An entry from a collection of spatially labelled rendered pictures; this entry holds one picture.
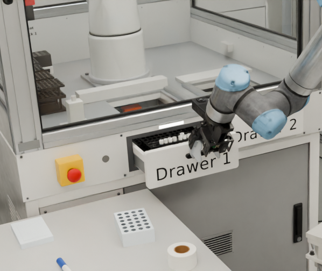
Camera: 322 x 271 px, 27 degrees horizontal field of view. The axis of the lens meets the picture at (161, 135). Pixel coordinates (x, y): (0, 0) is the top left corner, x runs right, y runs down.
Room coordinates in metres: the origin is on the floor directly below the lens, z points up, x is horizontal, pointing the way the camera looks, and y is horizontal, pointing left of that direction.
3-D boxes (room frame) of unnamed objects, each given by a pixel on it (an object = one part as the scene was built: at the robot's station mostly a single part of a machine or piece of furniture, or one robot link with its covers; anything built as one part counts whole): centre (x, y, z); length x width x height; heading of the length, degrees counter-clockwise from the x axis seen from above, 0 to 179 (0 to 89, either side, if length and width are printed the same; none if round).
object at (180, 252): (1.41, -0.03, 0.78); 0.07 x 0.07 x 0.04
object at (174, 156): (1.77, -0.09, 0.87); 0.29 x 0.02 x 0.11; 112
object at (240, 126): (2.01, -0.33, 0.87); 0.29 x 0.02 x 0.11; 112
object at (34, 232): (1.60, 0.36, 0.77); 0.13 x 0.09 x 0.02; 22
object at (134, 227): (1.57, 0.09, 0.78); 0.12 x 0.08 x 0.04; 12
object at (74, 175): (1.72, 0.25, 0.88); 0.04 x 0.03 x 0.04; 112
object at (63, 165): (1.75, 0.26, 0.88); 0.07 x 0.05 x 0.07; 112
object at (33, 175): (2.36, 0.11, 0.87); 1.02 x 0.95 x 0.14; 112
